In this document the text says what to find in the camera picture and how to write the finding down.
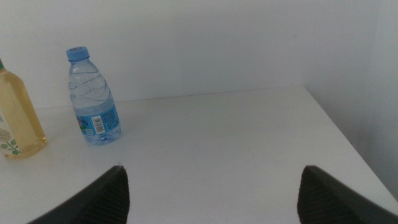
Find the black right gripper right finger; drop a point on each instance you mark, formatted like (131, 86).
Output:
(326, 202)

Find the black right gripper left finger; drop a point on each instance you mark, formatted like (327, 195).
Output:
(102, 199)

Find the clear water bottle blue cap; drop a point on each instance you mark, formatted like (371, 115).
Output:
(93, 109)

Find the yellow tea bottle white cap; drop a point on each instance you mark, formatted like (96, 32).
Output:
(18, 118)

